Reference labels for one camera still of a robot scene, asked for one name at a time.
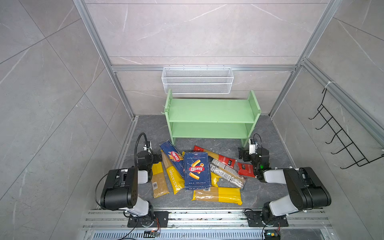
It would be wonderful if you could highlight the yellow spaghetti bag centre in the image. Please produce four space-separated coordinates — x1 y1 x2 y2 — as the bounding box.
211 172 221 187

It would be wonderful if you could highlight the large yellow spaghetti bag front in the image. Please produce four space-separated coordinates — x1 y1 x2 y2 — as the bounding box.
192 187 243 206

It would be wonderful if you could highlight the yellow spaghetti bag with lettering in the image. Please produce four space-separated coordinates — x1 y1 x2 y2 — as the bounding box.
161 150 185 195

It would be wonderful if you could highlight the clear white-label spaghetti bag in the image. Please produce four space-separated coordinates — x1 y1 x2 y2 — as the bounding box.
210 159 246 189

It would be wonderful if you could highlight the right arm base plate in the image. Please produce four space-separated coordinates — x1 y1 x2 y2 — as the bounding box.
244 209 289 227

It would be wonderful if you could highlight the green wooden two-tier shelf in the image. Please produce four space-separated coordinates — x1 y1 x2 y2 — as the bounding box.
164 90 262 148

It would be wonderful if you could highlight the blue Barilla spaghetti box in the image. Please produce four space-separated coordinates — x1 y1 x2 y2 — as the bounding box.
160 140 185 178

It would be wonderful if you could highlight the black wire hook rack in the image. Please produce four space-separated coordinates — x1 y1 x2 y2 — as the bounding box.
309 88 384 170

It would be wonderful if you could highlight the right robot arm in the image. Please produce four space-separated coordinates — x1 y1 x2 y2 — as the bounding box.
238 147 332 221

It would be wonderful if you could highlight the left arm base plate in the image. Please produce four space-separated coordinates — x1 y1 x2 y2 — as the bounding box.
127 211 169 228

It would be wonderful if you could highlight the yellow spaghetti bag far left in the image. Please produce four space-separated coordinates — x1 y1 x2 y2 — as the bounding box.
151 162 170 199

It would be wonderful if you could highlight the red spaghetti bag upper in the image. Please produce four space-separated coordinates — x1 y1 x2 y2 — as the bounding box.
194 146 236 169

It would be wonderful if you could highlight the white wire mesh basket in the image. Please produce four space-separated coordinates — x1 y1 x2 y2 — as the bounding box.
162 67 234 95

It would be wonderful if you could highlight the red spaghetti bag right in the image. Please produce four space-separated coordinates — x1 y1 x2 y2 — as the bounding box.
237 162 256 178

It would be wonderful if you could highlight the red spaghetti bag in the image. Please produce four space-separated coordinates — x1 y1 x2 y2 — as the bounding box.
194 146 236 169
237 162 256 178

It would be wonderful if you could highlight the blue Barilla rigatoni box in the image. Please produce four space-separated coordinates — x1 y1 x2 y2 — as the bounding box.
184 152 212 191

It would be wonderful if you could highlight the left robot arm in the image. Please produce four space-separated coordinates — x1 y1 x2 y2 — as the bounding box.
99 151 162 221

